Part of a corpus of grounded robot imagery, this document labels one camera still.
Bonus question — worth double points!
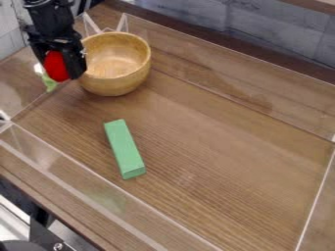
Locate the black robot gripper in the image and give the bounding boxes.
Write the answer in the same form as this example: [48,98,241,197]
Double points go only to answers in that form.
[24,0,87,79]

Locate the red plush strawberry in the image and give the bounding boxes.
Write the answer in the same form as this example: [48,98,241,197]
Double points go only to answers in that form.
[42,51,70,92]

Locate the wooden bowl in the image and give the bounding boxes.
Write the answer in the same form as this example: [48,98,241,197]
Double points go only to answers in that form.
[79,31,152,96]

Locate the green rectangular block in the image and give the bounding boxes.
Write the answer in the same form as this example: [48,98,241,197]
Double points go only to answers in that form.
[103,120,147,179]

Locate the clear acrylic tray walls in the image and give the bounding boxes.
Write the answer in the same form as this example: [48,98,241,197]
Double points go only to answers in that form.
[0,11,335,251]

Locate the black metal table frame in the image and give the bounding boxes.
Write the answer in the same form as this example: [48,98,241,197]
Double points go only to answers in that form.
[0,177,98,251]

